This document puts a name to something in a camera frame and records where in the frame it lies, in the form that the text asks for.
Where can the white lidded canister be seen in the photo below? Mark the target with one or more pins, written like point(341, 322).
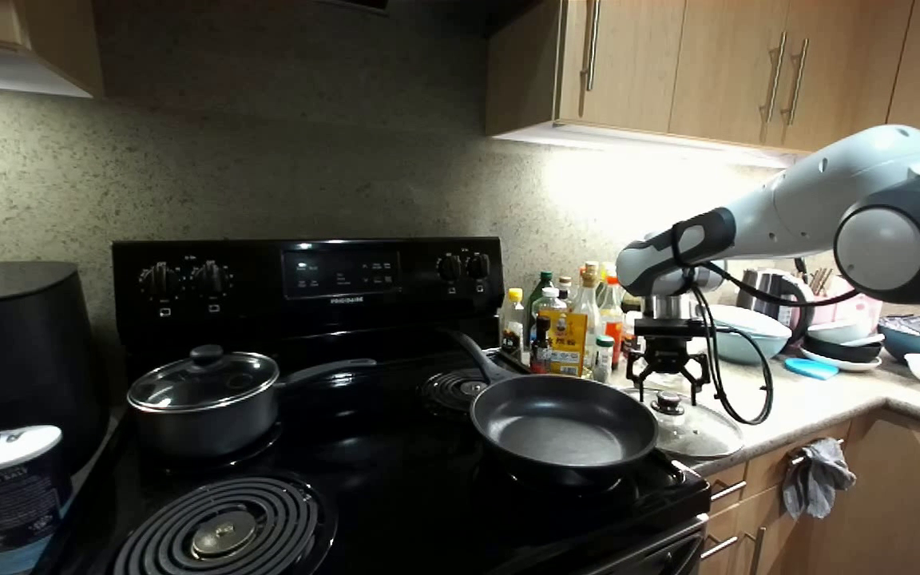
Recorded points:
point(35, 496)

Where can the black saucepan with glass lid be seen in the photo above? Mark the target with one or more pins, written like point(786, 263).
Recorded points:
point(217, 405)

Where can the yellow label oil bottle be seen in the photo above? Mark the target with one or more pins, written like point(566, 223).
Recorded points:
point(560, 337)

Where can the green cap spice jar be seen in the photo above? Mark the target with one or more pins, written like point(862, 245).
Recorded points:
point(602, 359)

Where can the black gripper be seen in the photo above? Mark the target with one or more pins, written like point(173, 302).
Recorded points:
point(662, 347)

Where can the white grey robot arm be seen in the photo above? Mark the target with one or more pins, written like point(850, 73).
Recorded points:
point(858, 195)

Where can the light blue stacked bowls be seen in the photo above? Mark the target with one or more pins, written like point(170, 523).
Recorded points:
point(745, 337)

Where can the stacked dark plates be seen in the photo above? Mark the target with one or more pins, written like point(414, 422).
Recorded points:
point(846, 347)

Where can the upper wooden cabinets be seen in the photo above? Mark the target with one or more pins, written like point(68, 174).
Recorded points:
point(786, 75)

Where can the black electric stove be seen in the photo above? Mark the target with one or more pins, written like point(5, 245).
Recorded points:
point(366, 472)

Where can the black frying pan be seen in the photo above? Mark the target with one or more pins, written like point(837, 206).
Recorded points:
point(557, 431)

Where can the black electric kettle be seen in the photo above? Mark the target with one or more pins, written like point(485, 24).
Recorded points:
point(781, 300)

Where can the black air fryer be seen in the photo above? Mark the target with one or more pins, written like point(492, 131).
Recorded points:
point(48, 366)

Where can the lower cabinet drawers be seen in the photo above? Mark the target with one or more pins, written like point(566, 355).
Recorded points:
point(873, 525)

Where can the glass lid with black knob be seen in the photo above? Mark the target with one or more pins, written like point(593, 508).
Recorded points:
point(687, 431)

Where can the grey hanging dish towel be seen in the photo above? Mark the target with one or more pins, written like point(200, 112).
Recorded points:
point(817, 476)

